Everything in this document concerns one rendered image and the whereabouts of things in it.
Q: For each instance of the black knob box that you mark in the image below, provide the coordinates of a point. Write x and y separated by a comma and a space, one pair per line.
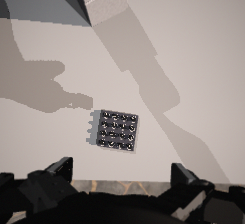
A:
118, 130

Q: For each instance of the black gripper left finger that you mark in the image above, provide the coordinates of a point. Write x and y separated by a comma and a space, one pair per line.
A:
48, 191

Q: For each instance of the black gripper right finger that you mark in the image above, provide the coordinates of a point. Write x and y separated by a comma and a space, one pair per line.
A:
188, 201

